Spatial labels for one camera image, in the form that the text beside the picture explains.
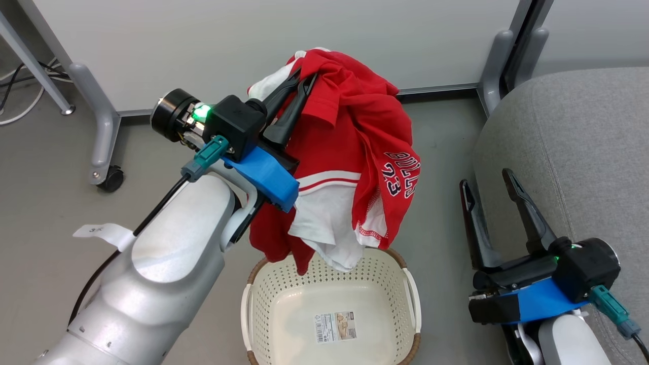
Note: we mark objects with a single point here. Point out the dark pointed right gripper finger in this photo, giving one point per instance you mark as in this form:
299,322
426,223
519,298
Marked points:
532,223
476,228

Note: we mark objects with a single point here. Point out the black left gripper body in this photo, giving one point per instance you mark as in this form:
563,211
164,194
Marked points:
234,124

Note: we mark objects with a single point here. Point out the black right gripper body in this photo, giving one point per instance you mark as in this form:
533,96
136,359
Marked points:
588,268

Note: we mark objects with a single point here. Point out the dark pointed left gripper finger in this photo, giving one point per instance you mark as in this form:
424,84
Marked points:
291,116
281,94

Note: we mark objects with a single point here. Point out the red and white basketball jersey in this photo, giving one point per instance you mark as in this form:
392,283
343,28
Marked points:
355,132

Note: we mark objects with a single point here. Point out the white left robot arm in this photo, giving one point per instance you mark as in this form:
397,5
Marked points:
162,274

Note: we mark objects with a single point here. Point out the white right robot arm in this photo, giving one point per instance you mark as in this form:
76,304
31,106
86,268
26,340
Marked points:
563,342

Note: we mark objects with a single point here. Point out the grey fabric sofa seat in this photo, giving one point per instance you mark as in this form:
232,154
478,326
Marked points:
583,152

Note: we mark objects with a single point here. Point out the cream perforated laundry basket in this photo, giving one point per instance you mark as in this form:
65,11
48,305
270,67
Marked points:
299,314

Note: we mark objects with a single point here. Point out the grey partition foot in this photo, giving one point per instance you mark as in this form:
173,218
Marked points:
532,53
494,71
104,121

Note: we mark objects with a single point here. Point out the black caster wheel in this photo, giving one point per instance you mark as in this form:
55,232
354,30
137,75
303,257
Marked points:
112,179

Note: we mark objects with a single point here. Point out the printed product label sticker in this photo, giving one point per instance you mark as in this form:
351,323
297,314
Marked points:
335,327

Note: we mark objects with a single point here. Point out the grey metal table leg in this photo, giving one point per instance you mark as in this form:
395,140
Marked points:
35,63

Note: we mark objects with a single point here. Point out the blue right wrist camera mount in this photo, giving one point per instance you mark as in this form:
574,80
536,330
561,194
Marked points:
542,301

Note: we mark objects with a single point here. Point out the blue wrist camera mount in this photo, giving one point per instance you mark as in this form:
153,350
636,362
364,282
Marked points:
542,301
266,175

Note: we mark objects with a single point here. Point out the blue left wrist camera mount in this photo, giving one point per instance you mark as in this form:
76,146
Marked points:
266,175

